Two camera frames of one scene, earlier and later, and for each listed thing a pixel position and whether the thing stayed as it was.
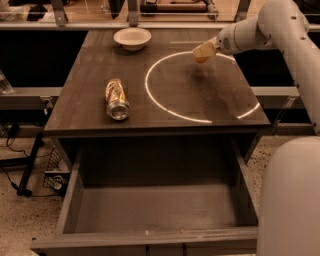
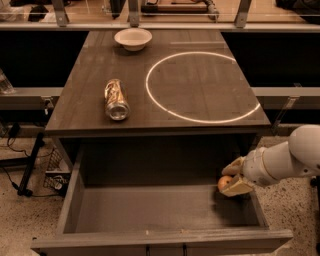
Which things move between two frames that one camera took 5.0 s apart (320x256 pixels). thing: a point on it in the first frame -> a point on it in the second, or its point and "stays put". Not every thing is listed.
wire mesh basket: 56,177 stays put
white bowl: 132,38 stays put
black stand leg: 24,182 stays put
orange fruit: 202,60 -> 224,183
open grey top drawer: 164,196 stays put
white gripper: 226,41 -> 253,166
